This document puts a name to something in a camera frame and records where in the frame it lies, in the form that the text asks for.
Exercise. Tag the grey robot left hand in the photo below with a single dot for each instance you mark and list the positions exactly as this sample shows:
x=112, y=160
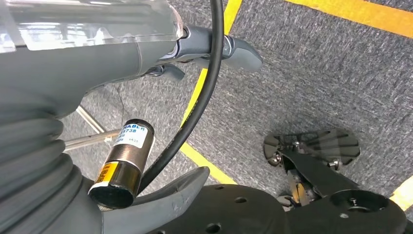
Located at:
x=80, y=64

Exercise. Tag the brown cylindrical motor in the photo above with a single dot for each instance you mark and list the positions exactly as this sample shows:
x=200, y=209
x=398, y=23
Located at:
x=129, y=151

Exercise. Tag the yellow floor tape square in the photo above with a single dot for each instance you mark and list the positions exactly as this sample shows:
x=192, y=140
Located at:
x=206, y=165

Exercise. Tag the black robot foot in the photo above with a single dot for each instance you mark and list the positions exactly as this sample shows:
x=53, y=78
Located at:
x=332, y=145

